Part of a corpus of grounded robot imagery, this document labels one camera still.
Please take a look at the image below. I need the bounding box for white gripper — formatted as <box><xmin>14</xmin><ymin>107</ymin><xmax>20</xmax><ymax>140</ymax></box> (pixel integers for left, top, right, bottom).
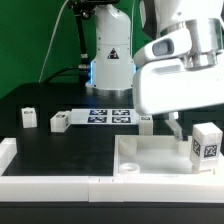
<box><xmin>133</xmin><ymin>54</ymin><xmax>224</xmax><ymax>141</ymax></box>

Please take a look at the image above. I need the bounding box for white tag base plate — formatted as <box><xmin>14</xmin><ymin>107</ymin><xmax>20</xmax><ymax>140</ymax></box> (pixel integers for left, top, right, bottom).
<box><xmin>71</xmin><ymin>109</ymin><xmax>139</xmax><ymax>125</ymax></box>

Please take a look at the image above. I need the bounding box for white U-shaped fence wall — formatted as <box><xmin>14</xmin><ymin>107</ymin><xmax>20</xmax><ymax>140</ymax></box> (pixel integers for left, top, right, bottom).
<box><xmin>0</xmin><ymin>138</ymin><xmax>224</xmax><ymax>203</ymax></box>

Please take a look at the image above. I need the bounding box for white cable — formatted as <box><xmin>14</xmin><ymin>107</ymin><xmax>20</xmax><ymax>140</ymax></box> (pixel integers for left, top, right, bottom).
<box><xmin>38</xmin><ymin>0</ymin><xmax>73</xmax><ymax>84</ymax></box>

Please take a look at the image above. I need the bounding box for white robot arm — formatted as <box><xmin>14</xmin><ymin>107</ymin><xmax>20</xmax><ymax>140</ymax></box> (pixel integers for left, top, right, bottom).
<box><xmin>86</xmin><ymin>0</ymin><xmax>224</xmax><ymax>140</ymax></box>

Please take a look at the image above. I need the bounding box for white square tabletop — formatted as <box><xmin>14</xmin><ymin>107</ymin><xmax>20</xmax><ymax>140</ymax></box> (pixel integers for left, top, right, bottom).
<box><xmin>113</xmin><ymin>134</ymin><xmax>224</xmax><ymax>177</ymax></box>

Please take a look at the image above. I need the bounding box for black cable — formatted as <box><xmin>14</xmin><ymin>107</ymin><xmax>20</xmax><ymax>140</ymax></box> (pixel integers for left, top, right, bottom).
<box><xmin>43</xmin><ymin>66</ymin><xmax>88</xmax><ymax>84</ymax></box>

